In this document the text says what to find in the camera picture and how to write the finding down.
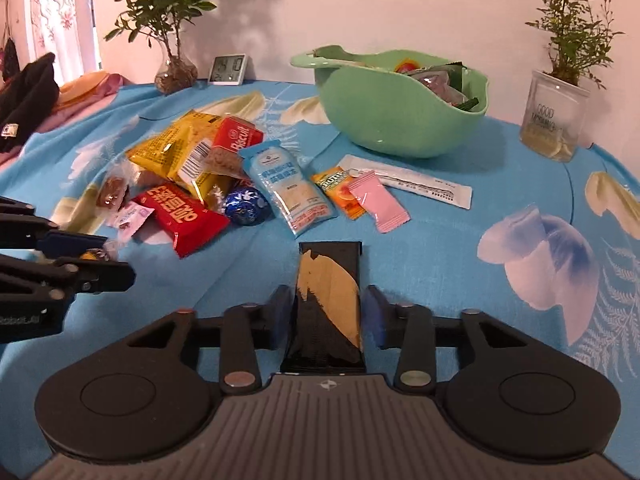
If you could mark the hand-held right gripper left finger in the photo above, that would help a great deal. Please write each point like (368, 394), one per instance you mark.
(280, 315)

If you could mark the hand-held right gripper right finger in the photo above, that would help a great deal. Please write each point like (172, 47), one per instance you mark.
(375, 315)

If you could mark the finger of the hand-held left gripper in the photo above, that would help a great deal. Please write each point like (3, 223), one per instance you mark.
(70, 245)
(100, 277)

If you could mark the gold foil candy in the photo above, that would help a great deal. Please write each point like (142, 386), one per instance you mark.
(92, 255)

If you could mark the black and tan snack packet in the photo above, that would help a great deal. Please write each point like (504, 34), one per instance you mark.
(320, 320)

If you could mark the clear nut bar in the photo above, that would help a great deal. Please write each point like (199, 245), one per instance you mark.
(112, 190)

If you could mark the small pink white candy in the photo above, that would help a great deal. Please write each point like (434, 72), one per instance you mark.
(134, 215)

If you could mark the red packet with white lettering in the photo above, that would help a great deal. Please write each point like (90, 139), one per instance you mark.
(180, 215)

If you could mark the pink snack packet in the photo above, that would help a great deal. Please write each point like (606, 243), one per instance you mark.
(380, 202)

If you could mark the blue foil chocolate ball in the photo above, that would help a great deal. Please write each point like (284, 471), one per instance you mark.
(245, 205)

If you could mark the light blue snack packet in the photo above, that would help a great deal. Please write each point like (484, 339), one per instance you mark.
(285, 185)

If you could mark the orange candy packet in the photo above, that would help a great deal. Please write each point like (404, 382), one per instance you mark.
(335, 190)

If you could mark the clear brown candy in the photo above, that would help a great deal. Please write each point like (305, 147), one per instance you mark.
(217, 199)

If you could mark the yellow snack packet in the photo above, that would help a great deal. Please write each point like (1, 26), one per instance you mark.
(170, 150)

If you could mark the white long snack packet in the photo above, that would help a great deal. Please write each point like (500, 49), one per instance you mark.
(425, 185)

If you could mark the red biscuit packet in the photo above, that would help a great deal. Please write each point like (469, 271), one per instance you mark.
(235, 140)

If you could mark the green plastic bowl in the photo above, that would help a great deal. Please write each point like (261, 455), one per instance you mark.
(390, 115)

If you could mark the red packet with white circle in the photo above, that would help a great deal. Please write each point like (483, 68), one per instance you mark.
(405, 66)

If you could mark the green dried date packet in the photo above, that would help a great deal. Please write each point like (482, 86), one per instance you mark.
(452, 72)

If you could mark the blue floral tablecloth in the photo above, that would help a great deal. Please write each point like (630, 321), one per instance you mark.
(450, 285)

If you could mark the black cloth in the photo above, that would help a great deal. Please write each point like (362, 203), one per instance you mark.
(25, 100)

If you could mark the pink cloth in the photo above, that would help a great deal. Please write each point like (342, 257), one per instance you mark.
(90, 92)

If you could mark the orange cloth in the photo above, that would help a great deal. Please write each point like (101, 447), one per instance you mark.
(82, 85)

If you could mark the dark hanging bag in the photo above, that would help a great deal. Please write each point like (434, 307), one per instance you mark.
(9, 57)

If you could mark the round glass vase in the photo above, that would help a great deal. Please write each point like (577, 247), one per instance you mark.
(175, 77)

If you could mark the digital desk clock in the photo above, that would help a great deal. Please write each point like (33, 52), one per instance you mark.
(227, 70)

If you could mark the floral curtain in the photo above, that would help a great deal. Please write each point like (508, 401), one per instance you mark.
(55, 10)

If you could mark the leafy green plant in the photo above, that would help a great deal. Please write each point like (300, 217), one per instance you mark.
(160, 5)

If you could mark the clear glass plant cup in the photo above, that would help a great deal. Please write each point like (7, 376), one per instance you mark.
(552, 115)

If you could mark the thin twiggy plant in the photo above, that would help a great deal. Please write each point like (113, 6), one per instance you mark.
(570, 25)

